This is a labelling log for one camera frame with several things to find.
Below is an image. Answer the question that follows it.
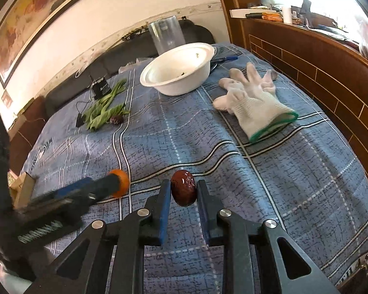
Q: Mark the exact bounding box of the flat white box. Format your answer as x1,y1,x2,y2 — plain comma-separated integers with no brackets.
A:
229,7,278,19

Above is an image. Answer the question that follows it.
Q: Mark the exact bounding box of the wooden bed frame ledge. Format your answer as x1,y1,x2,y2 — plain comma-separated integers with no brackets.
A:
213,0,368,190

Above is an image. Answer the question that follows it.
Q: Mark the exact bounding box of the white cylinder bottle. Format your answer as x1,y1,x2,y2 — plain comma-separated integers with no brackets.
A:
281,4,296,25

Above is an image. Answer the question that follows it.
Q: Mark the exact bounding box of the black cylindrical device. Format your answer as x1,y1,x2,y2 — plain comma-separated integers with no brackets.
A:
90,78,111,100

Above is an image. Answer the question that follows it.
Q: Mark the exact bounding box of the large smooth red date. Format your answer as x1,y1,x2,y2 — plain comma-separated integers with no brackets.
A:
171,170,197,208

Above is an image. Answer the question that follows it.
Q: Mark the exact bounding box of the blue plaid blanket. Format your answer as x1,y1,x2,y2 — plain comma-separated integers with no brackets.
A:
20,41,368,294

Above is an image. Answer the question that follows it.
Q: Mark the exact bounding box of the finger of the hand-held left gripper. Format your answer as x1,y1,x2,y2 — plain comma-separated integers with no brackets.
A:
53,174,111,197
29,176,121,216

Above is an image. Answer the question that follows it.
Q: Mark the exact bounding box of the black leather headboard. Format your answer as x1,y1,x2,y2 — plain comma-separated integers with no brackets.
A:
44,20,215,120

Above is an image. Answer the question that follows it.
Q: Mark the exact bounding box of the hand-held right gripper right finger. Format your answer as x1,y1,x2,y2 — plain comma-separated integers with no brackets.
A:
196,179,341,294

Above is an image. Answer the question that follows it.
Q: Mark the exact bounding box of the blue pen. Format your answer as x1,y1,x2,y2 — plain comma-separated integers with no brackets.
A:
210,55,239,68

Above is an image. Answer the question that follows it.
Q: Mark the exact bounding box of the white cotton glove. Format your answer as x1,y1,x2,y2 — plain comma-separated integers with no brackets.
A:
212,62,299,144

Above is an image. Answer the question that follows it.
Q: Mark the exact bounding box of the green leafy vegetable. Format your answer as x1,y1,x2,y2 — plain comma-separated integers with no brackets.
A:
81,78,131,132

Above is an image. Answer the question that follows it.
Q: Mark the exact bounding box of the framed wall painting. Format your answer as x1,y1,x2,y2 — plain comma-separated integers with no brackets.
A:
0,0,86,89

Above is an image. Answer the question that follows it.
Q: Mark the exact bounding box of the cardboard box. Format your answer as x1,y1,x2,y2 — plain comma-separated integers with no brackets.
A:
8,171,36,210

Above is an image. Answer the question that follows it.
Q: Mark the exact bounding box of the clear plastic container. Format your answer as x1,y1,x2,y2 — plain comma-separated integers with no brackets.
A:
147,15,186,58

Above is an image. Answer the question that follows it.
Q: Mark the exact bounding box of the white bowl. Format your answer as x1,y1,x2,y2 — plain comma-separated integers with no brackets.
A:
139,42,216,96

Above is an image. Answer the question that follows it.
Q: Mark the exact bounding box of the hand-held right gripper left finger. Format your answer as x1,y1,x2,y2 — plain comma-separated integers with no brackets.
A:
34,179,172,294

